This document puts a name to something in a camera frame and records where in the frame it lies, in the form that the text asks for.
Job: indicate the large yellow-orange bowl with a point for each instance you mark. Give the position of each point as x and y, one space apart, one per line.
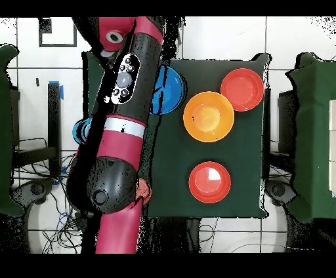
208 116

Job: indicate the large blue bowl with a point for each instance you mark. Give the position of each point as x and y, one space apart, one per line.
170 90

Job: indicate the large orange bowl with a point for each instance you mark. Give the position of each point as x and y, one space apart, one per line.
209 182
244 86

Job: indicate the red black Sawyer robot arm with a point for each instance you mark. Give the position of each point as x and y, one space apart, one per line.
120 146

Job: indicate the dark green table cloth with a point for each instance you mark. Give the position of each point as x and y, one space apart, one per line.
183 152

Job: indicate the small orange bowl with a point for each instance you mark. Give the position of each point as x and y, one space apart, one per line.
145 190

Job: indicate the small blue bowl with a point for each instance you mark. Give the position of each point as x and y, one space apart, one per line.
78 130

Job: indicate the blue tape strip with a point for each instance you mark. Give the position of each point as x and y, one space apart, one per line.
62 93

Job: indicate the black office chair base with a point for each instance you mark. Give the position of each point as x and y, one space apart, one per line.
278 190
34 188

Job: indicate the green cloth covered side table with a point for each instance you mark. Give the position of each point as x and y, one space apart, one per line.
5 118
315 131

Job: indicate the black square frame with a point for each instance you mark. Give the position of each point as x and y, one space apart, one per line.
45 26

